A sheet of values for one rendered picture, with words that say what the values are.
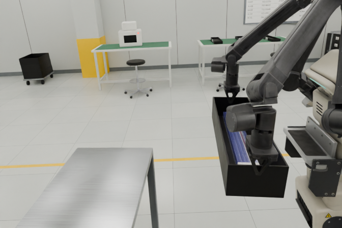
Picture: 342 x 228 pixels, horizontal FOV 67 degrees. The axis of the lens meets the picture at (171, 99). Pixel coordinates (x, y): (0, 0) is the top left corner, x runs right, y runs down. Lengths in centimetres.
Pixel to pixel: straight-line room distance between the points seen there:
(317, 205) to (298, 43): 70
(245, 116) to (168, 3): 582
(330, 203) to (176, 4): 568
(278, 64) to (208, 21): 579
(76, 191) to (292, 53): 104
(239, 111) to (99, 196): 78
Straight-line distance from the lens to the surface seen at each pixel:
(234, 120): 66
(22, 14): 726
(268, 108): 72
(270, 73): 71
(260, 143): 73
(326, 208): 124
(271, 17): 110
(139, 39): 513
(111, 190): 125
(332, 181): 112
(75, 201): 125
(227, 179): 81
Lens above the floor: 158
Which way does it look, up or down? 21 degrees down
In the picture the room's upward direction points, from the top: 3 degrees counter-clockwise
